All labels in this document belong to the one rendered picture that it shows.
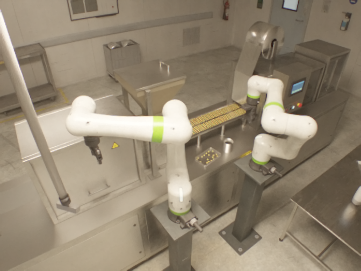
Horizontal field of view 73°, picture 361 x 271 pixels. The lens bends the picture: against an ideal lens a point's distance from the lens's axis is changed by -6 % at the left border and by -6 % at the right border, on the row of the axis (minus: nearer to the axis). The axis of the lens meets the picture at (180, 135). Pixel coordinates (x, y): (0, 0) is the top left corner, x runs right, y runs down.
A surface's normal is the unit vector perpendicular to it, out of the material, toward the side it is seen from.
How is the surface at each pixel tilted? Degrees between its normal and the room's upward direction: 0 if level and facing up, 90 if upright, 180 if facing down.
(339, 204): 0
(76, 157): 90
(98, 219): 0
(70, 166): 90
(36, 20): 90
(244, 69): 71
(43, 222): 0
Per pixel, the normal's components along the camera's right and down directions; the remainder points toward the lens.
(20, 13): 0.56, 0.50
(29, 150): 0.00, -0.80
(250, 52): -0.78, 0.06
